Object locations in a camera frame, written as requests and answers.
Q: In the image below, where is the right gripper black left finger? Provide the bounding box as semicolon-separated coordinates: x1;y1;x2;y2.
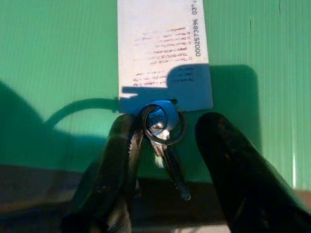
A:
60;113;146;233

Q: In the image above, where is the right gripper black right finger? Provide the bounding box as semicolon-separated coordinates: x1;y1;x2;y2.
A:
195;111;311;233

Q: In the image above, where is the silver key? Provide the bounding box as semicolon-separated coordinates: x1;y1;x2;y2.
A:
145;100;191;201

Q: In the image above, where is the dark metal key ring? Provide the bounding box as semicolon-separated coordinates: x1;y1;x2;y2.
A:
141;102;188;146

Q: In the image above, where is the white printed key card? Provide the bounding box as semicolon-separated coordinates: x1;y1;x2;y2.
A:
117;0;214;115

